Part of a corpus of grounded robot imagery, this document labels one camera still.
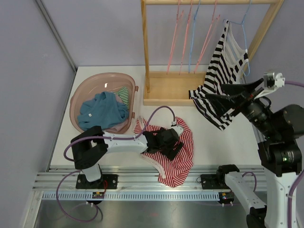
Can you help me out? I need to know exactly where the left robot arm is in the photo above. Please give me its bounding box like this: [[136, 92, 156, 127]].
[[67, 125, 184, 189]]

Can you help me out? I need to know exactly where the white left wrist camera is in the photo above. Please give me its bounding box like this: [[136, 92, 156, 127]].
[[171, 121, 184, 136]]

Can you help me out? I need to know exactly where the teal blue tank top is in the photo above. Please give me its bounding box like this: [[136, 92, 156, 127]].
[[77, 91, 129, 131]]

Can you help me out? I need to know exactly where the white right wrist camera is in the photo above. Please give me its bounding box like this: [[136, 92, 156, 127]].
[[255, 71, 285, 99]]

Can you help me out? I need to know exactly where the blue wire hanger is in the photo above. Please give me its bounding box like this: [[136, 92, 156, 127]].
[[188, 0, 201, 73], [229, 0, 252, 77]]

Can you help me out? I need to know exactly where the green striped tank top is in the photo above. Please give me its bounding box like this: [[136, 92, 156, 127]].
[[114, 86, 130, 109]]

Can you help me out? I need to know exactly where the wooden clothes rack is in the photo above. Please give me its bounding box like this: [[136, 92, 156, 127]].
[[141, 0, 284, 106]]

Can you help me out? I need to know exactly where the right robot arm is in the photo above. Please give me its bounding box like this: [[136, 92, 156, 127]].
[[206, 76, 304, 228]]

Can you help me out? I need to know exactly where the red striped tank top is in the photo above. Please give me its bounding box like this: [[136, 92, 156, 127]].
[[141, 117, 194, 187]]

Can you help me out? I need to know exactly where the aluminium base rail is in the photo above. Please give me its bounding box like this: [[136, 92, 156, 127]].
[[33, 164, 274, 191]]

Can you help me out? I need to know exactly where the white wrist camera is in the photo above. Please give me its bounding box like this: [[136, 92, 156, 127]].
[[171, 121, 184, 136], [255, 71, 285, 99]]

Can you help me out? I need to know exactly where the mauve pink tank top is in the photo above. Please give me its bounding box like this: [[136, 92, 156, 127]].
[[103, 122, 129, 134]]

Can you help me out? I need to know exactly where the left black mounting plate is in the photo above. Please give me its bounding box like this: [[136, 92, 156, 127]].
[[76, 174, 118, 190]]

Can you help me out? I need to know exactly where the black mounting plate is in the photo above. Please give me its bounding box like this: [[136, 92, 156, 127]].
[[200, 174, 229, 190], [76, 174, 118, 190]]

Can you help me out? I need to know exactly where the slotted cable duct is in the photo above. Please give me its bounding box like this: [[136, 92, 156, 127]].
[[42, 191, 219, 201]]

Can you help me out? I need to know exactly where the black white striped tank top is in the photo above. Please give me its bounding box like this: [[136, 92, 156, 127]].
[[189, 20, 248, 131]]

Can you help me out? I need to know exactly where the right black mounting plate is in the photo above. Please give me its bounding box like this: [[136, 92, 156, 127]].
[[200, 174, 229, 190]]

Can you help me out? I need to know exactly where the pink plastic basin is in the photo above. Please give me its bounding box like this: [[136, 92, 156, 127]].
[[69, 72, 138, 134]]

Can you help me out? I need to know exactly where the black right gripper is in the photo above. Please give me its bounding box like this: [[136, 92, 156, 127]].
[[206, 77, 279, 138]]

